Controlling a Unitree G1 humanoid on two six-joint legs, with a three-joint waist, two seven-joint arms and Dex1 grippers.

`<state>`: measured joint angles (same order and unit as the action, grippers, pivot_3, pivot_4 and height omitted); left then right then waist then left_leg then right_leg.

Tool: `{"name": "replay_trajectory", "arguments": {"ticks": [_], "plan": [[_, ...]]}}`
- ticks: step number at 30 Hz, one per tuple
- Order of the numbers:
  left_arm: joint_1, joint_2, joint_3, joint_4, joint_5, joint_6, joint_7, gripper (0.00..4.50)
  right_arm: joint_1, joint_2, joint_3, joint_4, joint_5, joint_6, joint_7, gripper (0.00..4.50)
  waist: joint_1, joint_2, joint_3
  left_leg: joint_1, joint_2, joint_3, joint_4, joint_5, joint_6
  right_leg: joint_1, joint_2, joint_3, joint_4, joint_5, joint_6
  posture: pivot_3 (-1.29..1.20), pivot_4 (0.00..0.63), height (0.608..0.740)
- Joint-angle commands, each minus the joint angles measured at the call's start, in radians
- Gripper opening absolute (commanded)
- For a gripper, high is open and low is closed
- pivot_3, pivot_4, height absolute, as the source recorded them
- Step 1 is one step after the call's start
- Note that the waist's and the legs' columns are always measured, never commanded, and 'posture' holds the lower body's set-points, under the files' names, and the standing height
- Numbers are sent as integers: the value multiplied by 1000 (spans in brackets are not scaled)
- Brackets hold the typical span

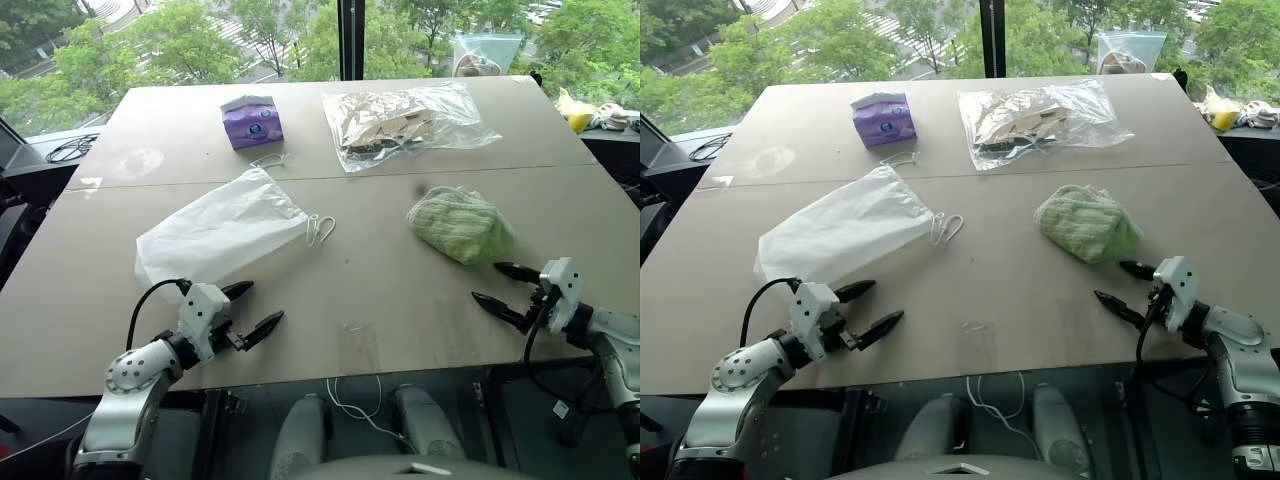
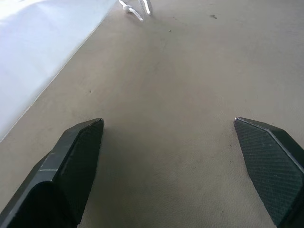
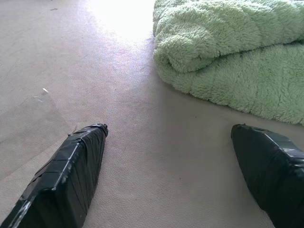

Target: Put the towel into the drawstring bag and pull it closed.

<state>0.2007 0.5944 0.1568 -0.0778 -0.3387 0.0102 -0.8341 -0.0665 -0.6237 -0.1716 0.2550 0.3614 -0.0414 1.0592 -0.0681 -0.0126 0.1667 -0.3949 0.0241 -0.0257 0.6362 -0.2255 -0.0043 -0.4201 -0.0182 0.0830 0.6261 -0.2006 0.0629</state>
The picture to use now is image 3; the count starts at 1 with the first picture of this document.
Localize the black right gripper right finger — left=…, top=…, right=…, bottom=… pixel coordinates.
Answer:
left=230, top=123, right=304, bottom=228

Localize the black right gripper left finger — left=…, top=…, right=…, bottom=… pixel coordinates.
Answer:
left=0, top=123, right=109, bottom=228

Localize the green fluffy towel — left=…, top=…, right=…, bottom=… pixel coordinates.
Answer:
left=152, top=0, right=304, bottom=125

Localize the clear tape piece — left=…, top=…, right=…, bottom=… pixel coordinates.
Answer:
left=30, top=87, right=57, bottom=107

